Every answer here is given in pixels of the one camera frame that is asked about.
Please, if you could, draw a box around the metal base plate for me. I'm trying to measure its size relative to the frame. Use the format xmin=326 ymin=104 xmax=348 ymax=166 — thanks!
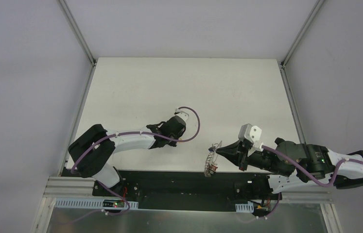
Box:
xmin=47 ymin=203 xmax=327 ymax=233

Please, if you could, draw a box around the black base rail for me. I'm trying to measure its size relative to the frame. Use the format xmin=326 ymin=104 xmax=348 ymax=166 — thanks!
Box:
xmin=60 ymin=168 xmax=282 ymax=213

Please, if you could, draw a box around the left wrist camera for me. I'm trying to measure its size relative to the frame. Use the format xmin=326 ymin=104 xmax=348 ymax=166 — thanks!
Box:
xmin=174 ymin=109 xmax=189 ymax=123

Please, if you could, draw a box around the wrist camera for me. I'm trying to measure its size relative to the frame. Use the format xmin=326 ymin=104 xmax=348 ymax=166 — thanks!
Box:
xmin=238 ymin=124 xmax=264 ymax=151
xmin=174 ymin=109 xmax=189 ymax=123

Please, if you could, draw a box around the large steel keyring plate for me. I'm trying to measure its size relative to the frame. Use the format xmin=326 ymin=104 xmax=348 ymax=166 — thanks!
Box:
xmin=203 ymin=141 xmax=223 ymax=177

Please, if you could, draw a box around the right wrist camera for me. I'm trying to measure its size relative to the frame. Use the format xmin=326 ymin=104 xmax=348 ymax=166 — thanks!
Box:
xmin=238 ymin=124 xmax=264 ymax=151

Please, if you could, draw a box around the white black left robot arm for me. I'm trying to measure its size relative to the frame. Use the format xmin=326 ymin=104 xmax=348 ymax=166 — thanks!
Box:
xmin=68 ymin=113 xmax=188 ymax=196

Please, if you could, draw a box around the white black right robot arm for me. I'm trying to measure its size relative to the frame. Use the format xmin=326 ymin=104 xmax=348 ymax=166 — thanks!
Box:
xmin=209 ymin=137 xmax=363 ymax=199

